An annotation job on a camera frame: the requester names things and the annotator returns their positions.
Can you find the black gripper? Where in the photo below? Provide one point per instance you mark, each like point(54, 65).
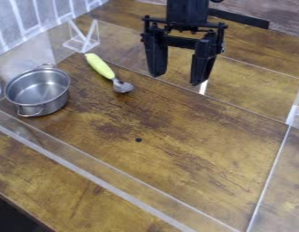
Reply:
point(185, 15)

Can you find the clear acrylic triangular stand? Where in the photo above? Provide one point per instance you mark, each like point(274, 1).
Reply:
point(82, 42)

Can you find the small steel pot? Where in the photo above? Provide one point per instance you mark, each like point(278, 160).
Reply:
point(38, 91)

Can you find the clear acrylic front barrier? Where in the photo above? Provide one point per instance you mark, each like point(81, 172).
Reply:
point(160, 204)

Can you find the clear acrylic barrier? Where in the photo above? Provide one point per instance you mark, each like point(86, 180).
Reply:
point(276, 211)
point(160, 204)

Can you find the clear acrylic right barrier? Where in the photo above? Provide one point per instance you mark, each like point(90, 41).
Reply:
point(276, 211)

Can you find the black bar on wall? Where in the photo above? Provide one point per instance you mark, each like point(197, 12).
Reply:
point(238, 18)

